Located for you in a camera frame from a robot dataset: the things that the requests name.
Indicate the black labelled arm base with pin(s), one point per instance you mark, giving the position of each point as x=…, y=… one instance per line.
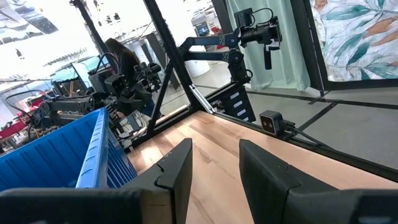
x=237, y=102

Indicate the background monitor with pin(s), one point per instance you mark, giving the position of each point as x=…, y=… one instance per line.
x=79, y=74

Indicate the blue plastic bin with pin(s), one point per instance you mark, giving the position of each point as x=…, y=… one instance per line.
x=46, y=155

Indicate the small background screen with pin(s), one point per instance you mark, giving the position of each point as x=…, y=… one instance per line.
x=202, y=28

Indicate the black background robot gripper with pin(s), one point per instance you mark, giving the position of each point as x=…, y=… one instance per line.
x=146, y=74

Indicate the small black table camera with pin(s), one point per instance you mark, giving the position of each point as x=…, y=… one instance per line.
x=270, y=123

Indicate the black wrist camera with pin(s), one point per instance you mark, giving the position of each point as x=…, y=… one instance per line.
x=243, y=17

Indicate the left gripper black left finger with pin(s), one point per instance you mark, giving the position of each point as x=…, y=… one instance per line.
x=177, y=186

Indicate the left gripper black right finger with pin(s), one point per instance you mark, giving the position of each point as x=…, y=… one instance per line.
x=267, y=193

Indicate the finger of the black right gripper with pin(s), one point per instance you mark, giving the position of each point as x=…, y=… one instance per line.
x=267, y=59

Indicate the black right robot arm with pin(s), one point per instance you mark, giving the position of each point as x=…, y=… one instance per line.
x=211, y=40

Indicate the white cylinder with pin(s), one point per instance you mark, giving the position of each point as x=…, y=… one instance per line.
x=197, y=67

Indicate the leaf print wall panel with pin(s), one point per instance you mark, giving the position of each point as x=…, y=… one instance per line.
x=357, y=37

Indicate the pale green curtain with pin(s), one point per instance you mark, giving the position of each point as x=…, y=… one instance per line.
x=289, y=62

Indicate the black frame post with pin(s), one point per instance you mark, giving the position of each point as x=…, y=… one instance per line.
x=168, y=46
x=90, y=28

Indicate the red background table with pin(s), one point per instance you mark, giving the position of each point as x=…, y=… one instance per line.
x=12, y=130

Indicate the black background robot arm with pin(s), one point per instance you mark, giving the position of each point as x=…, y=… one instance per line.
x=62, y=105

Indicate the black panel frame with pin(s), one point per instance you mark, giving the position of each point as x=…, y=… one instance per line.
x=306, y=46

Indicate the person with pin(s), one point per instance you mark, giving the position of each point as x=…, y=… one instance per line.
x=124, y=62

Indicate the silver metal bar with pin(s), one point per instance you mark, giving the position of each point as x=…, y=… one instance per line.
x=202, y=99

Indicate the black diagonal frame brace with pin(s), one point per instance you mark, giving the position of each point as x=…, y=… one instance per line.
x=160, y=99

